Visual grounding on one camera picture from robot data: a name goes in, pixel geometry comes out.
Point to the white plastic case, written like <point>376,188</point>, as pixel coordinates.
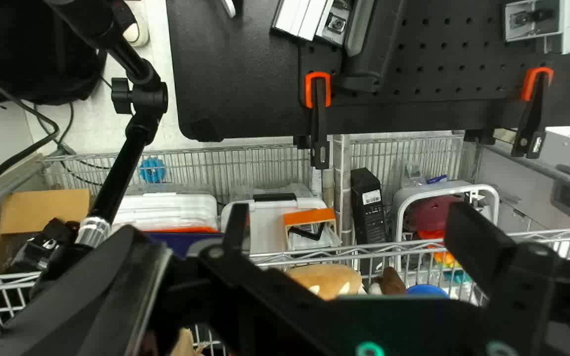
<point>166,210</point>

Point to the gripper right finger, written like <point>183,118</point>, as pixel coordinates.
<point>478,242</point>

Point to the orange and black clamp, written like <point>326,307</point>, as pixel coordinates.
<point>319,123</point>
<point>532,113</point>

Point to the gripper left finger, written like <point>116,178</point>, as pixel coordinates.
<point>238,277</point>

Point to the aluminium profile bracket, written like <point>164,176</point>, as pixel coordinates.
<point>537,20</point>
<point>305,17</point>

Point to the camera on mount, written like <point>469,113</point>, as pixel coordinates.
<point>121,168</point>

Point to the tan plush toy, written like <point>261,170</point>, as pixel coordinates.
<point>324,279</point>

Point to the clear box with white lid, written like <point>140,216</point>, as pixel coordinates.
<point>265,222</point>

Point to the maroon bowl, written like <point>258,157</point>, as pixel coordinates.
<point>431,212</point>

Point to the black box with label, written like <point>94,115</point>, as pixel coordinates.
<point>369,212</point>

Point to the black bag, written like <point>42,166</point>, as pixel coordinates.
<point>27,49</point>

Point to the grey metal control box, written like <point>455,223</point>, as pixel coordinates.
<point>527,183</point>

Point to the cardboard box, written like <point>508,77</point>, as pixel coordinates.
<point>42,210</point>

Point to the blue round lid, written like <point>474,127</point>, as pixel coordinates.
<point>426,290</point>

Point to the orange and clear packet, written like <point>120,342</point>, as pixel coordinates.
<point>309,217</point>

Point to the blue plastic gear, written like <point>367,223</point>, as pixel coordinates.
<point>152,170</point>

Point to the brown plush toy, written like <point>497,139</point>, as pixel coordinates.
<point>391,282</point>

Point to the white tape roll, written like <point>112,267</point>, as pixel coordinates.
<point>136,29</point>

